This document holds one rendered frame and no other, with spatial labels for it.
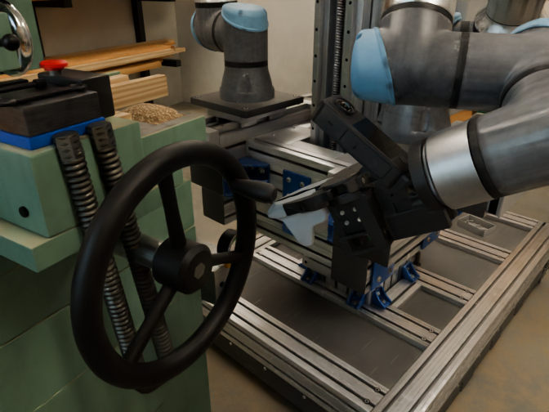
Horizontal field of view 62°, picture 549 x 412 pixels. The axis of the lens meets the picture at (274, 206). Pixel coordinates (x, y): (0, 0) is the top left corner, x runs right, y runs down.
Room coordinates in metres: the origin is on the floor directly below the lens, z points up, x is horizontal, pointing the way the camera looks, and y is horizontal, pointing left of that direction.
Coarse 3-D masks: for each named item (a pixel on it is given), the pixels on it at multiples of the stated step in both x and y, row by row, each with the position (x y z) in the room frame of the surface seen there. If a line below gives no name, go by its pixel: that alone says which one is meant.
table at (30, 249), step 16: (144, 128) 0.68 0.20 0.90; (160, 128) 0.68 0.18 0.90; (176, 128) 0.70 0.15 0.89; (192, 128) 0.73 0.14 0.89; (144, 144) 0.64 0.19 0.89; (160, 144) 0.67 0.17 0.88; (144, 208) 0.51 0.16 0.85; (0, 224) 0.43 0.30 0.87; (0, 240) 0.41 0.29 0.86; (16, 240) 0.40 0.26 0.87; (32, 240) 0.40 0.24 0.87; (48, 240) 0.40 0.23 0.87; (64, 240) 0.41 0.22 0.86; (80, 240) 0.43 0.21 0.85; (16, 256) 0.40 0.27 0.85; (32, 256) 0.38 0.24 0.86; (48, 256) 0.40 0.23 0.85; (64, 256) 0.41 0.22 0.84
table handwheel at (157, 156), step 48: (192, 144) 0.46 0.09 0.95; (144, 192) 0.39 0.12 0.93; (96, 240) 0.35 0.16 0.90; (144, 240) 0.47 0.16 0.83; (192, 240) 0.45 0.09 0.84; (240, 240) 0.54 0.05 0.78; (96, 288) 0.33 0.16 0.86; (192, 288) 0.42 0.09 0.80; (240, 288) 0.52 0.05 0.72; (96, 336) 0.32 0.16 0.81; (144, 336) 0.38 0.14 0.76; (192, 336) 0.46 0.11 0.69; (144, 384) 0.36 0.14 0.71
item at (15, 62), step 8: (0, 16) 0.62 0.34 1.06; (0, 24) 0.61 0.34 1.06; (8, 24) 0.62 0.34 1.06; (0, 32) 0.61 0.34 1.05; (8, 32) 0.62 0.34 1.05; (0, 48) 0.61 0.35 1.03; (0, 56) 0.61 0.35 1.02; (8, 56) 0.61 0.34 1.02; (16, 56) 0.62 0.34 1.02; (0, 64) 0.60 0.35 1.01; (8, 64) 0.61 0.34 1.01; (16, 64) 0.62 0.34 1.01
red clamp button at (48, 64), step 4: (44, 60) 0.53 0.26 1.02; (48, 60) 0.53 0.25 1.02; (52, 60) 0.53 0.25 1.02; (56, 60) 0.53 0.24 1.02; (60, 60) 0.53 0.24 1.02; (64, 60) 0.54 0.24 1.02; (40, 64) 0.53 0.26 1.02; (44, 64) 0.52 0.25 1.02; (48, 64) 0.52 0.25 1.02; (52, 64) 0.52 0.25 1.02; (56, 64) 0.52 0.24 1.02; (60, 64) 0.53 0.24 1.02; (64, 64) 0.53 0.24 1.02; (44, 68) 0.52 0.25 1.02; (48, 68) 0.52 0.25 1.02; (52, 68) 0.52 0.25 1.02; (56, 68) 0.52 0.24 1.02; (60, 68) 0.53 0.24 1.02; (64, 68) 0.54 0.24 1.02
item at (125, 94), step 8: (136, 80) 0.86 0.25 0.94; (144, 80) 0.86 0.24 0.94; (152, 80) 0.88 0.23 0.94; (160, 80) 0.90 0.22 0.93; (112, 88) 0.80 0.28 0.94; (120, 88) 0.81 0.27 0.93; (128, 88) 0.83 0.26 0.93; (136, 88) 0.84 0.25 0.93; (144, 88) 0.86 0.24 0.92; (152, 88) 0.88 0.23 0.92; (160, 88) 0.89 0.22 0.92; (120, 96) 0.81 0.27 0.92; (128, 96) 0.82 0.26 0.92; (136, 96) 0.84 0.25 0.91; (144, 96) 0.86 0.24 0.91; (152, 96) 0.87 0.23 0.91; (160, 96) 0.89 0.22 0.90; (120, 104) 0.81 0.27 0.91; (128, 104) 0.82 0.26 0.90; (136, 104) 0.84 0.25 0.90
